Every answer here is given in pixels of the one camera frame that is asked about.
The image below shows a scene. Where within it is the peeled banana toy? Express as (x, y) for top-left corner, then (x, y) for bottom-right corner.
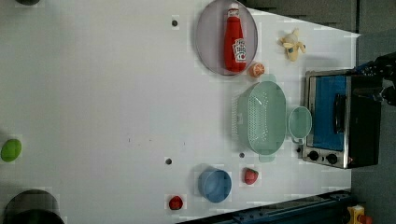
(280, 28), (306, 62)

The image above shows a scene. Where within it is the black toaster oven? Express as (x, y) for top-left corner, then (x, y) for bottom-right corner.
(302, 70), (382, 169)

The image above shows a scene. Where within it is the blue bowl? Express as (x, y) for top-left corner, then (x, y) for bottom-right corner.
(198, 167), (233, 203)

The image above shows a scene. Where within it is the orange slice toy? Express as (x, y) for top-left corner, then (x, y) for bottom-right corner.
(248, 63), (265, 77)

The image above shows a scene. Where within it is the grey round plate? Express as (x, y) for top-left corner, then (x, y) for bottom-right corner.
(195, 0), (258, 76)

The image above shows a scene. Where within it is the small red tomato toy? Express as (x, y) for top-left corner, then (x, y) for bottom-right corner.
(168, 196), (184, 210)

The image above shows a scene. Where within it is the green lime toy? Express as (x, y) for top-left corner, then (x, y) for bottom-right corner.
(1, 139), (22, 162)

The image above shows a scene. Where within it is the mint green mug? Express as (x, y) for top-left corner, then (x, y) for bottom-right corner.
(288, 106), (312, 145)

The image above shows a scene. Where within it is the mint green plastic strainer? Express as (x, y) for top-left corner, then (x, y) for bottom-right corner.
(233, 74), (287, 162)

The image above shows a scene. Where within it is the red strawberry toy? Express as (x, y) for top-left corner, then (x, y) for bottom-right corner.
(244, 168), (259, 185)

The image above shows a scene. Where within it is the black cylinder post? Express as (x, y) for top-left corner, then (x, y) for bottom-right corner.
(3, 189), (64, 224)

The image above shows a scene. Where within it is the red ketchup bottle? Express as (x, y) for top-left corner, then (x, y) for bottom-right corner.
(223, 3), (247, 73)

